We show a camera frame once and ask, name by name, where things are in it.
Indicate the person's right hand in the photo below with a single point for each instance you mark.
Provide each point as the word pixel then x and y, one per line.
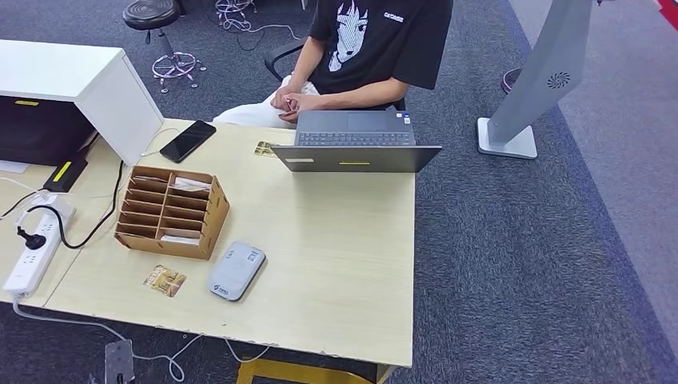
pixel 285 97

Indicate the person's left hand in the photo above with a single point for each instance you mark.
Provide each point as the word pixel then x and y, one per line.
pixel 306 102

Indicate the person's right forearm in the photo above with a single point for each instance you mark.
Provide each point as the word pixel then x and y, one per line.
pixel 302 63

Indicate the person's left forearm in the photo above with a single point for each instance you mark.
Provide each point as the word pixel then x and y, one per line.
pixel 360 94

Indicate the gold patterned card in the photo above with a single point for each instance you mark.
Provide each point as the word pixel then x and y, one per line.
pixel 165 281
pixel 264 149

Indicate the person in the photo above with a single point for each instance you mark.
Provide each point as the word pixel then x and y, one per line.
pixel 381 53

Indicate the white card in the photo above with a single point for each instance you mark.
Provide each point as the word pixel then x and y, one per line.
pixel 179 239
pixel 190 184

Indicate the cardboard card organizer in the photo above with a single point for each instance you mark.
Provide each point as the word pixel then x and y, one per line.
pixel 212 222

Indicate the grey card reader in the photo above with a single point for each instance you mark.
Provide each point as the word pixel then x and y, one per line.
pixel 237 271

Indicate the grey laptop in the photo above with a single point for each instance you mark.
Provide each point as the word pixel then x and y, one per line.
pixel 356 159

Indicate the black smartphone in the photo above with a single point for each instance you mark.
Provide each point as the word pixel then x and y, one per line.
pixel 188 141

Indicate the black round stool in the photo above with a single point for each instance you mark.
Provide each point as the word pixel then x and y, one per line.
pixel 151 13

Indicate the dark round floor base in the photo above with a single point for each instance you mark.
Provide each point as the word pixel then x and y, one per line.
pixel 509 81

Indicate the black slab with yellow sticker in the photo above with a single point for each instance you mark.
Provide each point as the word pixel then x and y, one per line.
pixel 74 168

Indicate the white cabinet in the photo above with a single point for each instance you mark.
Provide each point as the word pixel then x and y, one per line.
pixel 63 69

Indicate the grey kiosk stand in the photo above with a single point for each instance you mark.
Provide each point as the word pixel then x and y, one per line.
pixel 545 63

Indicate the black box with yellow label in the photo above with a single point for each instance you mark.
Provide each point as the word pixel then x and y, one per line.
pixel 37 132

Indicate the white paper sheet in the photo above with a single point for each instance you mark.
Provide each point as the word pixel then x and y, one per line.
pixel 11 166

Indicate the white power strip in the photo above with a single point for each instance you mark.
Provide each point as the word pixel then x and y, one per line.
pixel 32 260

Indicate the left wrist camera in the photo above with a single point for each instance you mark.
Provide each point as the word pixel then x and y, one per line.
pixel 119 363

